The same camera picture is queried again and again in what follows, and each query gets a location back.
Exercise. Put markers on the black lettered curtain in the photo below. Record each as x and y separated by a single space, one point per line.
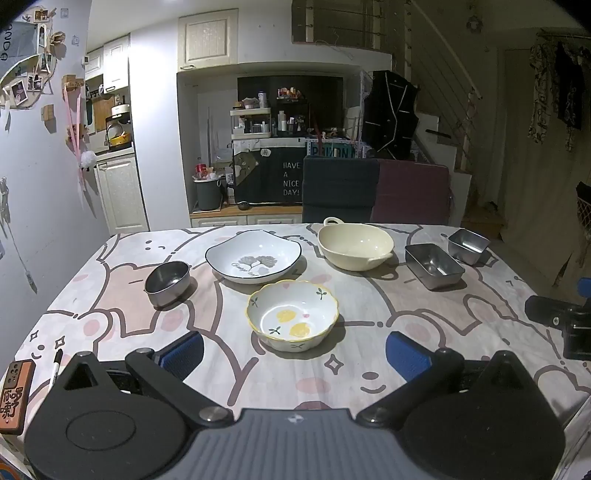
272 175

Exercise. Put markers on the yellow pot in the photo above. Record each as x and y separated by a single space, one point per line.
121 138

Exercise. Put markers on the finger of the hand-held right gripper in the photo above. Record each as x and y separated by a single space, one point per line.
547 311
585 288

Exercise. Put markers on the patterned hanging garment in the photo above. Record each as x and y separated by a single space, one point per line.
542 92

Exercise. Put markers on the bear print tablecloth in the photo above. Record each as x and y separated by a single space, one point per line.
369 304

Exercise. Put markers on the small rectangular steel container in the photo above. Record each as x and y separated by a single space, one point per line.
468 247

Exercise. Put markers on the white kitchen base cabinet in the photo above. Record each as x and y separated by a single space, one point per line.
122 194

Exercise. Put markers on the low wooden cabinet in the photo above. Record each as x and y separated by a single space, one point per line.
244 214

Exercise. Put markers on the wooden carved sign block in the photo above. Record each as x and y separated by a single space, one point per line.
16 397

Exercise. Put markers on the white storage rack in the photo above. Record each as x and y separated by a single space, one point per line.
251 122

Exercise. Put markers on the yellow rimmed floral bowl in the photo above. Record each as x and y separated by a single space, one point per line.
293 318

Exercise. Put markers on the black jacket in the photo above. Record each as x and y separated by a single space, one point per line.
390 115

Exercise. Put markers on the black capped marker pen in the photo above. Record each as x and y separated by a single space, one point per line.
56 364

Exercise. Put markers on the grey trash bin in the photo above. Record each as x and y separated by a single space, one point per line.
208 194

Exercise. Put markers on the staircase railing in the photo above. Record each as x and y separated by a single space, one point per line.
438 60

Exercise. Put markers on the maroon chair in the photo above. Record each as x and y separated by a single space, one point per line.
411 194

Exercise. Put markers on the pink ribbon with white pompom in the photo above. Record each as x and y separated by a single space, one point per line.
87 158

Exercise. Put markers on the blue printed sign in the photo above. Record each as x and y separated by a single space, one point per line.
332 151

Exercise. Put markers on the round steel bowl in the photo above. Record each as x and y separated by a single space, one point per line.
168 281

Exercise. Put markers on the wall photo collage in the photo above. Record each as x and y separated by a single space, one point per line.
27 69

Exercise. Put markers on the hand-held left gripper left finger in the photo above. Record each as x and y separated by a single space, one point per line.
182 355

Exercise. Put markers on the white leaf print plate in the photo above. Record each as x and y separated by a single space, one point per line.
254 258

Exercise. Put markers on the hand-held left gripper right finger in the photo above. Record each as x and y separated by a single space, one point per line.
408 355

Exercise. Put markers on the black hanging garment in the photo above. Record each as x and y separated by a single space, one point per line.
570 92

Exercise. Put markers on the large rectangular steel container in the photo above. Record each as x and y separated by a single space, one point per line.
434 267

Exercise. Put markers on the cream upper cabinet door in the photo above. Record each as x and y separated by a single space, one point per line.
208 39

